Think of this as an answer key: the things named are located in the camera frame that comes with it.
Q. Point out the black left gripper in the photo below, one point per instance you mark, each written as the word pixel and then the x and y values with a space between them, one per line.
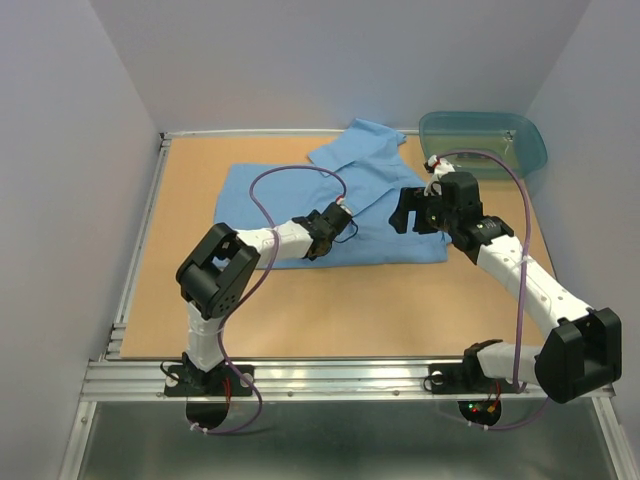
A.
pixel 312 215

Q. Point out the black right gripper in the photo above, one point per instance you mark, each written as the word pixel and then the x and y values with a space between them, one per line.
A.
pixel 411 199

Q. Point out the light blue shirt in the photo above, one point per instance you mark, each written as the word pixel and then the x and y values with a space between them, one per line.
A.
pixel 346 197

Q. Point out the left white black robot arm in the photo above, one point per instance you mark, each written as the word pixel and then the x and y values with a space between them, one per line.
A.
pixel 214 276

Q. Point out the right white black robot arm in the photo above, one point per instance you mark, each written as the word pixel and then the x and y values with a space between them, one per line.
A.
pixel 582 349

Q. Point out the teal plastic bin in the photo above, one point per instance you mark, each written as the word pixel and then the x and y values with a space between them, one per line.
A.
pixel 511 137

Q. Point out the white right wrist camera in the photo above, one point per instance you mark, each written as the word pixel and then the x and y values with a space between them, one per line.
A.
pixel 437 167

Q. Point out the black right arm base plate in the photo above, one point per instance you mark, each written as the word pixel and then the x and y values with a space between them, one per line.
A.
pixel 451 378

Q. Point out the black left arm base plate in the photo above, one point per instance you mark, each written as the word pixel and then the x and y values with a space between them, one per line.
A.
pixel 182 381

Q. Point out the aluminium left side rail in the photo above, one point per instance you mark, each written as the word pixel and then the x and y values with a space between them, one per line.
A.
pixel 120 321

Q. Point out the aluminium rail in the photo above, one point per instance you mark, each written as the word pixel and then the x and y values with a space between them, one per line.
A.
pixel 120 321
pixel 281 380

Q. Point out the aluminium front rail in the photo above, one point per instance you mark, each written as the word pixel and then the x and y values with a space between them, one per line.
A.
pixel 281 380

